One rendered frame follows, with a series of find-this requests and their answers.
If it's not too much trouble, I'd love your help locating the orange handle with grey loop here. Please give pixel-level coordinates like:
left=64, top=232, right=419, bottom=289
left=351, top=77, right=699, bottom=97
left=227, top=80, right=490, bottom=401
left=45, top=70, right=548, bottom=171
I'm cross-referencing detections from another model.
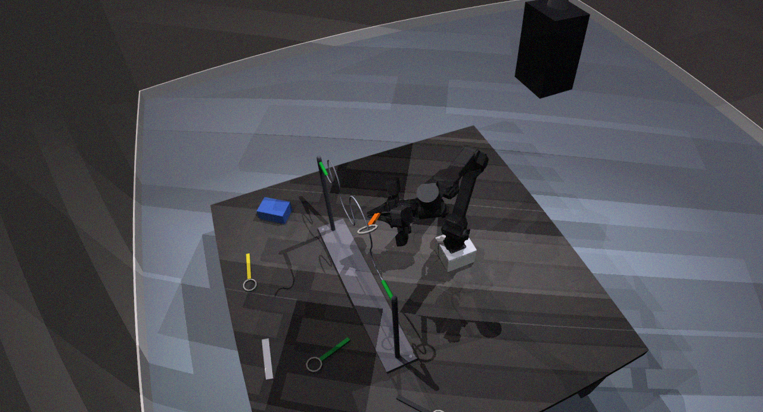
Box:
left=357, top=212, right=381, bottom=234

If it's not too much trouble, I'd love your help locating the blue cube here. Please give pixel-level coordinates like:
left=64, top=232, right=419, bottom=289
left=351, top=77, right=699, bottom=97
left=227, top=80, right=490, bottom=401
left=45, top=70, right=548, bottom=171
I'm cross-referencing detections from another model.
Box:
left=257, top=197, right=293, bottom=224

